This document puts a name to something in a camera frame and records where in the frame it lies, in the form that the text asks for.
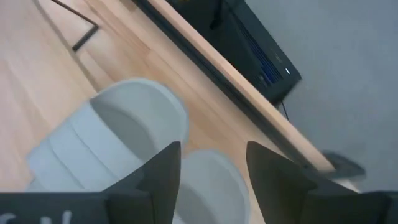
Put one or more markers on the grey rubber slide sandal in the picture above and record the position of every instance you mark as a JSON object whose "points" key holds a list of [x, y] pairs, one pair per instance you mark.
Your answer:
{"points": [[102, 140], [211, 186]]}

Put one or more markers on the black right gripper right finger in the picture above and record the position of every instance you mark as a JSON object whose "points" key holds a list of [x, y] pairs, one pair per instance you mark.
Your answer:
{"points": [[276, 183]]}

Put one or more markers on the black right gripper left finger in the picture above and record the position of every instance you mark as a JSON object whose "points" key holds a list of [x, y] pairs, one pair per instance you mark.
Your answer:
{"points": [[158, 183]]}

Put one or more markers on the black table edge rail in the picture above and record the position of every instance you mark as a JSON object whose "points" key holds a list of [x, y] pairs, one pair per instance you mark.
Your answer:
{"points": [[217, 81]]}

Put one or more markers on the dark chair foot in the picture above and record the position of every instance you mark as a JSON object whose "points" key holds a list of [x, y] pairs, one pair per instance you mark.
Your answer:
{"points": [[343, 165]]}

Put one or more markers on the black computer tower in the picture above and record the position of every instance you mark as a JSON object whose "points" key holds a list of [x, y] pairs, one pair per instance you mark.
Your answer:
{"points": [[248, 46]]}

